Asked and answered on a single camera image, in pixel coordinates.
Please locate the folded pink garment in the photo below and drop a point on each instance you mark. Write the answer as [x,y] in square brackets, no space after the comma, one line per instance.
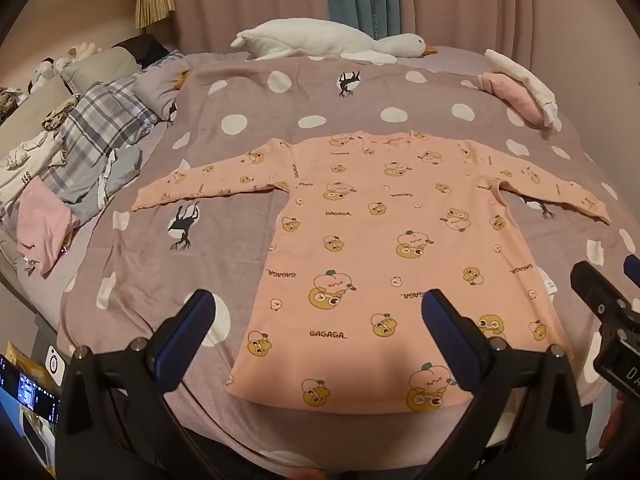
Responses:
[507,92]

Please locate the dark cloth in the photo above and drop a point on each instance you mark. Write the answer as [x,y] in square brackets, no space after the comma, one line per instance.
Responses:
[142,50]

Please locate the small white plush toy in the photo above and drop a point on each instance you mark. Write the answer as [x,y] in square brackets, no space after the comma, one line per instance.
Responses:
[42,72]

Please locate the light blue garment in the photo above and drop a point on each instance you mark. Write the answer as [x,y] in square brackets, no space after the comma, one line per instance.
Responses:
[107,180]

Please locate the crumpled pink garment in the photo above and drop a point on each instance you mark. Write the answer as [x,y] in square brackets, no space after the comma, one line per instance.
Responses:
[42,225]

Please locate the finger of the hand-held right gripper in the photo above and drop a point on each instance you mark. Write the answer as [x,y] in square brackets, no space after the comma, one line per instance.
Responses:
[632,265]
[595,287]

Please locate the mauve polka-dot blanket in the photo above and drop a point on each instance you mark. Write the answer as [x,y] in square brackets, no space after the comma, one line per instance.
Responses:
[300,105]

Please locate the yellow box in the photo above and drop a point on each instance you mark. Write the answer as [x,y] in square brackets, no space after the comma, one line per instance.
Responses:
[22,352]

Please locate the pink printed long-sleeve shirt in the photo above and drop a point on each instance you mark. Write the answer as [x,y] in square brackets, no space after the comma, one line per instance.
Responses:
[380,260]

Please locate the lit screen device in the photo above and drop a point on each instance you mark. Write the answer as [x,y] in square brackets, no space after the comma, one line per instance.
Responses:
[25,395]

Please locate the beige pillow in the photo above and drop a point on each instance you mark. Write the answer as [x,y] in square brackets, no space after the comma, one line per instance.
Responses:
[95,66]

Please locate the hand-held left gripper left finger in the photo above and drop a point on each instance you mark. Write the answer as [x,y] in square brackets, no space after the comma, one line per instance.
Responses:
[186,339]

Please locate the small beige plush toy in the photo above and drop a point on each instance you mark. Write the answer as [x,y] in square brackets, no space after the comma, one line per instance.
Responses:
[84,51]

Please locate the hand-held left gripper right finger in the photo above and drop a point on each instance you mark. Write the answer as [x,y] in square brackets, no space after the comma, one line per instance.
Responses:
[445,340]

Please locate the white goose plush toy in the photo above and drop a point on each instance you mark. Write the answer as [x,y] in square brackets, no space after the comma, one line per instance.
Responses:
[300,37]

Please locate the person's right hand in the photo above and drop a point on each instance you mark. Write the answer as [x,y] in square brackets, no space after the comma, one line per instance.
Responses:
[617,425]

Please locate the folded white garment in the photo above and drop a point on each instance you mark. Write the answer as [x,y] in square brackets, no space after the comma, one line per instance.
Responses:
[520,77]

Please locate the pink curtain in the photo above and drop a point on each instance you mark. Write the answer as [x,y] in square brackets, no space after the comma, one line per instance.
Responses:
[500,0]

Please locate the crumpled white clothes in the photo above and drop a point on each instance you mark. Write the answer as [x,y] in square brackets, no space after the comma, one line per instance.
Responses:
[25,170]

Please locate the floral patterned cloth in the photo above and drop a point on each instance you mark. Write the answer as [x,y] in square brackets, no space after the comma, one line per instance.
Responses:
[9,102]

